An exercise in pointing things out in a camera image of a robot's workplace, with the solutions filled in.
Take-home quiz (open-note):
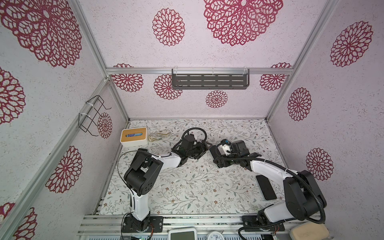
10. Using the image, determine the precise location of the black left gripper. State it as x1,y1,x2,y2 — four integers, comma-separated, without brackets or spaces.
187,139,213,160

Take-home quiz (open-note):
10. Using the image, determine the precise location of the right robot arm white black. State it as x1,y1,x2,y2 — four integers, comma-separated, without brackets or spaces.
210,140,327,227

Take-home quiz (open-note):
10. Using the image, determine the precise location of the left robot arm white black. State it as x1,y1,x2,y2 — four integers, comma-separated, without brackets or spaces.
123,134,212,222

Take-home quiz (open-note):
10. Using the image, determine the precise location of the black phone in blue case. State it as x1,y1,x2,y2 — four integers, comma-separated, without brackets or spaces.
256,175,277,201

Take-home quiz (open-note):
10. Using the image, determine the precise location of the white box with wooden top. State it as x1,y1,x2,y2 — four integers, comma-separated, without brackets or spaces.
120,127,149,148

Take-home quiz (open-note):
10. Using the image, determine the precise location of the round white dial timer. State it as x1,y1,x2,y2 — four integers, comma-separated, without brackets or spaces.
206,231,225,240

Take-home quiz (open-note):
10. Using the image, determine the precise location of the white digital display device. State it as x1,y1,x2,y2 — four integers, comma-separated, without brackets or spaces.
168,227,198,240

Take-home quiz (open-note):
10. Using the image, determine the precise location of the beige sponge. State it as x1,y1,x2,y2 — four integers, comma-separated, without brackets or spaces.
290,222,330,240

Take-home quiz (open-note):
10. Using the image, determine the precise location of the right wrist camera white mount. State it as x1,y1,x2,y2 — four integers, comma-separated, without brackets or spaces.
218,139,233,156

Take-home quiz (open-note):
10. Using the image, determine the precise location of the grey wall shelf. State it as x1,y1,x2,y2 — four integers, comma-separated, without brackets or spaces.
171,69,250,90

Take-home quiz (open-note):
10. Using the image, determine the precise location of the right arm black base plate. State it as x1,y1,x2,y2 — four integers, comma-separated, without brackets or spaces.
241,215,286,232

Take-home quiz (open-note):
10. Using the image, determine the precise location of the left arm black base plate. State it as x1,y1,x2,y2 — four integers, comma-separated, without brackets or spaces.
121,214,164,233

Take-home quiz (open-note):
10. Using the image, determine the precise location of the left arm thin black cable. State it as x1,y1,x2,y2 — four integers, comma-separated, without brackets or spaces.
116,149,142,240

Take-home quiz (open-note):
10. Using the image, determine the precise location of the black wire wall basket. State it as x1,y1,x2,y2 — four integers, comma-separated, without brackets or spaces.
78,95,113,139

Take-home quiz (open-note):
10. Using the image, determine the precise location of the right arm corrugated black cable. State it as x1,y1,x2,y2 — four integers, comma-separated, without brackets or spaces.
215,142,326,240

